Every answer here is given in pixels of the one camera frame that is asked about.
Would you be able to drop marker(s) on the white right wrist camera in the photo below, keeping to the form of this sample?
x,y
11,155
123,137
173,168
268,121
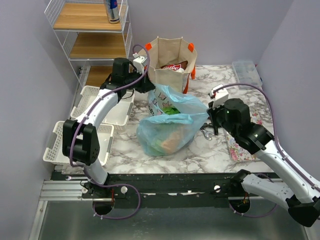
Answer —
x,y
219,95

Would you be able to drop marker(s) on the beige canvas tote bag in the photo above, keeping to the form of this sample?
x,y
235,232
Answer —
x,y
172,63

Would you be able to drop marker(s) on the silver open-end wrench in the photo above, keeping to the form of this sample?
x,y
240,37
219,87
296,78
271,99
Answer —
x,y
208,135

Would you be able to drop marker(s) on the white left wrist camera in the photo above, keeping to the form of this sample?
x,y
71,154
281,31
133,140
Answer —
x,y
139,62

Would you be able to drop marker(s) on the white perforated basket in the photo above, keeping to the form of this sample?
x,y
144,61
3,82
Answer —
x,y
118,116
53,152

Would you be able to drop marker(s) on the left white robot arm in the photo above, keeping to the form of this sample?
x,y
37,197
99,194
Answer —
x,y
80,141

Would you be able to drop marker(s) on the blue plastic grocery bag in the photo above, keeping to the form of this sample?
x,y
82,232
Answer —
x,y
160,134

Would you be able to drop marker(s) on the black pipe tee fitting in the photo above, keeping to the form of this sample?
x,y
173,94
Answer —
x,y
215,126

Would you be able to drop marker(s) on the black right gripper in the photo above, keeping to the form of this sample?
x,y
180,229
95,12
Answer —
x,y
212,112

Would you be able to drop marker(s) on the white perforated basket front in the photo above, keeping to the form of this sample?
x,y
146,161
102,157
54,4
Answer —
x,y
53,152

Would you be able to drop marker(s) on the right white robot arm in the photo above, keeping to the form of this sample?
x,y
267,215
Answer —
x,y
301,195

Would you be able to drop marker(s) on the aluminium rail frame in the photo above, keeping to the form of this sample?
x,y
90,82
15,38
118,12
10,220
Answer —
x,y
62,214

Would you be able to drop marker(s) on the silver blue drink can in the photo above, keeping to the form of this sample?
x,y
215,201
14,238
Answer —
x,y
112,11

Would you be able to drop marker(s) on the red white snack packet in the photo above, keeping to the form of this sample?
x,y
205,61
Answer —
x,y
179,67

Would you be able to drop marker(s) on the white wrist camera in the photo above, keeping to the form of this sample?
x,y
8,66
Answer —
x,y
139,62
219,95

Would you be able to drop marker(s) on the floral pattern tray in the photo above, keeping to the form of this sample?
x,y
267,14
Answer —
x,y
238,154

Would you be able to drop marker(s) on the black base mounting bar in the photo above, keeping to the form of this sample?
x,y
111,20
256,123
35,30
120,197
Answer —
x,y
191,190

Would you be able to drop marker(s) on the green lettuce leaf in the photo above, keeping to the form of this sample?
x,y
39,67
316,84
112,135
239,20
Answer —
x,y
170,110

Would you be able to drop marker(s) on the clear plastic organizer box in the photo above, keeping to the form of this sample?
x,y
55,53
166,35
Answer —
x,y
246,73

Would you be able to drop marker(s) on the white perforated basket rear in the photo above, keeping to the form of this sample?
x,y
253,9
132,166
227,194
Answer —
x,y
118,116

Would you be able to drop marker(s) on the white wire shelf rack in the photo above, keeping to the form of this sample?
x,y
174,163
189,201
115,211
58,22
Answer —
x,y
89,41

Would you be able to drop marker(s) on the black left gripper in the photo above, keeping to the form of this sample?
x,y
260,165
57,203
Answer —
x,y
146,85

